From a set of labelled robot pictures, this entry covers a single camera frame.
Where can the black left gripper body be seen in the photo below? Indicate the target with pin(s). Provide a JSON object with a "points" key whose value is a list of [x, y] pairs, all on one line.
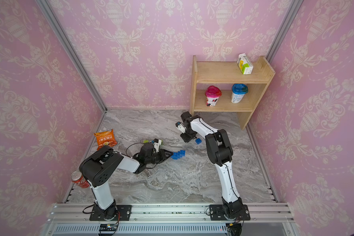
{"points": [[157, 158]]}

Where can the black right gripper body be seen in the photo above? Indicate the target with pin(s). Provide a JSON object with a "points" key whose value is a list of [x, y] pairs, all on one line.
{"points": [[188, 135]]}

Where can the blue lego brick assembly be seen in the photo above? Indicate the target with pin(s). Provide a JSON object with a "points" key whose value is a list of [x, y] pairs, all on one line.
{"points": [[175, 156]]}

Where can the blue 2x2 lego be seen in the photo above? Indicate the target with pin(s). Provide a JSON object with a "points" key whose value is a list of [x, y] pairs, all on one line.
{"points": [[182, 153], [198, 141]]}

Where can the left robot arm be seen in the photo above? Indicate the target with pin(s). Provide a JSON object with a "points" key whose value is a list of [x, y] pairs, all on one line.
{"points": [[99, 167]]}

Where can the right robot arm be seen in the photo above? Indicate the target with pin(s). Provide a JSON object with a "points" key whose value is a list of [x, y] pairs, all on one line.
{"points": [[220, 152]]}

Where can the orange snack bag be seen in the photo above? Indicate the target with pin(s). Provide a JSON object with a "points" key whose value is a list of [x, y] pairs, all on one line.
{"points": [[105, 138]]}

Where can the pink lid yogurt cup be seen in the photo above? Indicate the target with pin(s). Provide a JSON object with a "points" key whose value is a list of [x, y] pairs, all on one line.
{"points": [[212, 94]]}

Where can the wooden shelf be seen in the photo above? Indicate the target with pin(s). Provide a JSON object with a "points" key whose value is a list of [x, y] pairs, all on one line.
{"points": [[224, 75]]}

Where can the blue lid yogurt cup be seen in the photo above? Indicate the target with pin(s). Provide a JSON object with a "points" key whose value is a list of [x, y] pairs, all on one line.
{"points": [[238, 92]]}

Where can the red soda can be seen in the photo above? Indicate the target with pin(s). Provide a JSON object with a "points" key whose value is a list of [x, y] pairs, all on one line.
{"points": [[78, 179]]}

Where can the white green carton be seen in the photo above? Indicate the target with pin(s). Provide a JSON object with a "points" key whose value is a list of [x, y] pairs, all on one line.
{"points": [[245, 64]]}

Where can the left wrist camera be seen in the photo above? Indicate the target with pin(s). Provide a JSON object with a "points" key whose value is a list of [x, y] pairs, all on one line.
{"points": [[156, 144]]}

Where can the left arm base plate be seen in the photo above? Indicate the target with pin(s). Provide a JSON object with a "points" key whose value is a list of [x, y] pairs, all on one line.
{"points": [[112, 213]]}

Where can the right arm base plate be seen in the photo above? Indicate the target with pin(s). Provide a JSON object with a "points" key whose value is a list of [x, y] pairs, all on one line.
{"points": [[222, 213]]}

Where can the aluminium front rail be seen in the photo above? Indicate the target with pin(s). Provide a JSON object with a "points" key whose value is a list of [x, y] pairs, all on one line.
{"points": [[178, 219]]}

